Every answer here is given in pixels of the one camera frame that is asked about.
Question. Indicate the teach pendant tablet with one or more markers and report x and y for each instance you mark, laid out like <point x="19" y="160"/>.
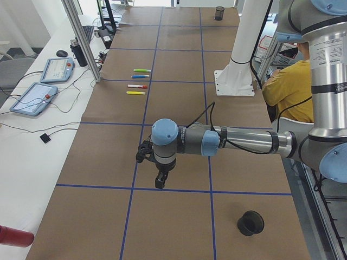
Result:
<point x="35" y="99"/>
<point x="57" y="70"/>

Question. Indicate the black water bottle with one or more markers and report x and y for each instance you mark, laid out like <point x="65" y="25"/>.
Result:
<point x="78" y="53"/>

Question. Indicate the near black mesh cup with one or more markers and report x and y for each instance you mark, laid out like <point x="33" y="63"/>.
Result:
<point x="250" y="223"/>

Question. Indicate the yellow marker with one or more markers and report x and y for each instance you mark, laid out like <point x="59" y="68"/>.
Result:
<point x="135" y="93"/>

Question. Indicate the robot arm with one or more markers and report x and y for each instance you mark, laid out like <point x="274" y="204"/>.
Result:
<point x="323" y="147"/>

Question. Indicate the person in yellow shirt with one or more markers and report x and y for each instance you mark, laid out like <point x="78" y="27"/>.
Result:
<point x="288" y="91"/>

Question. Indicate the black computer mouse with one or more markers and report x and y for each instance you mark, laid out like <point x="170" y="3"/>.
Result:
<point x="61" y="53"/>

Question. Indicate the lower teach pendant tablet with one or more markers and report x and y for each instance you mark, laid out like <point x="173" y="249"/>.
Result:
<point x="35" y="99"/>

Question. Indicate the red capped white marker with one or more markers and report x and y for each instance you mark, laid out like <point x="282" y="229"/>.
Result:
<point x="137" y="86"/>

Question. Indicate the upper teach pendant tablet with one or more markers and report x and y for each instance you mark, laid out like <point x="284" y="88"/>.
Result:
<point x="57" y="70"/>

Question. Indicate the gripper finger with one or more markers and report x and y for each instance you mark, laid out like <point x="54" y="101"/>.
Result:
<point x="158" y="181"/>
<point x="163" y="178"/>

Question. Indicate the blue marker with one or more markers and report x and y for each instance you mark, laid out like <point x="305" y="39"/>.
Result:
<point x="140" y="76"/>

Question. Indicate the black power adapter box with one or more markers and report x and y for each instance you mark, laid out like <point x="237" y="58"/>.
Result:
<point x="106" y="38"/>

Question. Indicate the aluminium frame post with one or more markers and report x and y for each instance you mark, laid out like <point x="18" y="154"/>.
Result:
<point x="73" y="17"/>

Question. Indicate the far black mesh cup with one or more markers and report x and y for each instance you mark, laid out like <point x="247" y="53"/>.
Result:
<point x="219" y="11"/>

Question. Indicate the black mesh cup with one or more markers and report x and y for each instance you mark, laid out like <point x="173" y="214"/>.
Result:
<point x="250" y="223"/>
<point x="219" y="11"/>

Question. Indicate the small black sensor box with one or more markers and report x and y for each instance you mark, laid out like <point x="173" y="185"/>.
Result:
<point x="45" y="138"/>

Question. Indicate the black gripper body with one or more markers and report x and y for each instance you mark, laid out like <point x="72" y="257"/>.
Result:
<point x="164" y="168"/>

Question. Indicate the green marker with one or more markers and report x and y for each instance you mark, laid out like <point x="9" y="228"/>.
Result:
<point x="142" y="70"/>

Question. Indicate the red bottle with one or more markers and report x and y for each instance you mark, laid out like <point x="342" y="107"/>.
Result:
<point x="15" y="237"/>

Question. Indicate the black keyboard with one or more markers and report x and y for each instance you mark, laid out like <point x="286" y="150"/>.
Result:
<point x="88" y="31"/>

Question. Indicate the white central pedestal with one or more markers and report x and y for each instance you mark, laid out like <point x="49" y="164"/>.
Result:
<point x="236" y="78"/>

